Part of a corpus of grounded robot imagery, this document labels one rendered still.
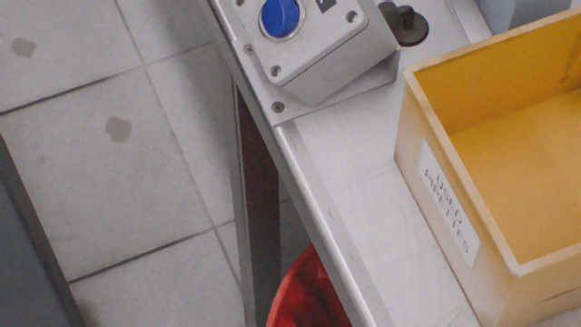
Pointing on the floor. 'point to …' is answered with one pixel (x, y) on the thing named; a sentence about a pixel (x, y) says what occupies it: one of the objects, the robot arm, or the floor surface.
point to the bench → (340, 193)
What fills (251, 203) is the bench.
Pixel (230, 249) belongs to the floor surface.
